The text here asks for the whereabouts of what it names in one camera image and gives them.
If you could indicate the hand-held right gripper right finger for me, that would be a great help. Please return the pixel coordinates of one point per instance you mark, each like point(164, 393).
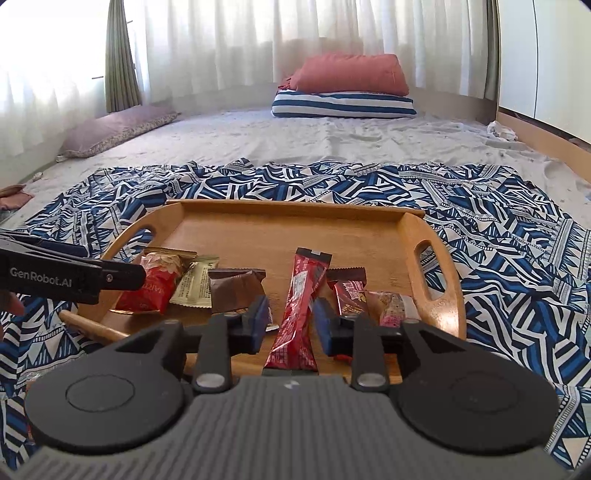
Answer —
point(325, 327)

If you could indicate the white wardrobe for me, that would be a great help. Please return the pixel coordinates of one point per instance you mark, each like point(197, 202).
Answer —
point(545, 60)

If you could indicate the wooden tray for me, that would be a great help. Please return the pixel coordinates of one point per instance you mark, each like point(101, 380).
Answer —
point(295, 230)

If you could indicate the red pillow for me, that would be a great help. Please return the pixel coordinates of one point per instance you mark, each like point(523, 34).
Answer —
point(351, 74)

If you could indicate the red square snack packet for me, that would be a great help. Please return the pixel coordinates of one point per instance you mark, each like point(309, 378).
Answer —
point(152, 281)

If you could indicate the wooden base board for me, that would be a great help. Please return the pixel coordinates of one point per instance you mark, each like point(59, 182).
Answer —
point(540, 134)

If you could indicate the dark red snack bar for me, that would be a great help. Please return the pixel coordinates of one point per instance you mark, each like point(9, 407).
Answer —
point(348, 295)

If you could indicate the white sheer curtain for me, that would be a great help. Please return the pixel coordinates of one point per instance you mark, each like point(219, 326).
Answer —
point(51, 55)
point(300, 41)

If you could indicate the person's left hand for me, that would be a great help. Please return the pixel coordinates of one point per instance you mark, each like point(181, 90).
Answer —
point(9, 303)

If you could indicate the brown cloth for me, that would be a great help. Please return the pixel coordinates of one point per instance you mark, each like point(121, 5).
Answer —
point(14, 196)

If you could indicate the blue striped pillow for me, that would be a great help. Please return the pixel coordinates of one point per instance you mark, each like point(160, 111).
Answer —
point(341, 105)

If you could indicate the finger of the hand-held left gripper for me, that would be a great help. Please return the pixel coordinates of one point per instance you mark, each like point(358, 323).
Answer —
point(41, 247)
point(124, 276)

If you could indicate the grey bed sheet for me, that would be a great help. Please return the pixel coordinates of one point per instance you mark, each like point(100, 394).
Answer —
point(277, 138)

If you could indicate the gold snack packet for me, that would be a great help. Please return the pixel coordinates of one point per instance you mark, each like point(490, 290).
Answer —
point(194, 286)

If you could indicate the long red snack bar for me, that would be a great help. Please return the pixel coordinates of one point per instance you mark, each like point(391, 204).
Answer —
point(295, 314)

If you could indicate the crumpled white wrapper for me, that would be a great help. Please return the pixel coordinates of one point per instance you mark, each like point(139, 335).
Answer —
point(502, 131)

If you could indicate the pink snack packet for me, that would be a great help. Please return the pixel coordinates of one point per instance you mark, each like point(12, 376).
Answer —
point(392, 307)

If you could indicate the purple pillow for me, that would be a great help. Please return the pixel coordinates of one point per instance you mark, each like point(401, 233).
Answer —
point(115, 129)

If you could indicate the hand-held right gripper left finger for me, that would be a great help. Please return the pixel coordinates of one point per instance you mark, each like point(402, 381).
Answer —
point(259, 323)

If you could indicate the olive curtain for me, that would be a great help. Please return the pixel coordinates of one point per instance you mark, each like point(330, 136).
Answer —
point(121, 55)
point(491, 60)

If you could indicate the brown almond snack packet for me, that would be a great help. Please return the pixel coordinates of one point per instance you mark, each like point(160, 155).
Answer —
point(233, 290)

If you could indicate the blue patterned blanket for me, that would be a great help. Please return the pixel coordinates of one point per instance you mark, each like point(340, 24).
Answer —
point(508, 254)

